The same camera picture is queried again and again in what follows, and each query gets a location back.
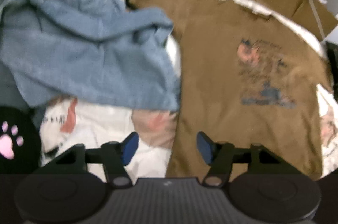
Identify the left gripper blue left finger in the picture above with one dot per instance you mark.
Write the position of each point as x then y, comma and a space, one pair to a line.
115, 156

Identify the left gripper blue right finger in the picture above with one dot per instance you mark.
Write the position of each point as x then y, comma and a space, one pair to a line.
219, 156

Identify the brown printed t-shirt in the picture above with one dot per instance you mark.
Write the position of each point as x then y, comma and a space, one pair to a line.
245, 79

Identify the cream bear print bedsheet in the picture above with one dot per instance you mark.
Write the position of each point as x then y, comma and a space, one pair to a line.
69, 121

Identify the black paw print cushion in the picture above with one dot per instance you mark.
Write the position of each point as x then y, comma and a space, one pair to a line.
20, 143

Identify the blue denim garment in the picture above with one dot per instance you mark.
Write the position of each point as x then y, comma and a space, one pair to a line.
96, 50

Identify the black folded garment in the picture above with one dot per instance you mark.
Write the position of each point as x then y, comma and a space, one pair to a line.
332, 54

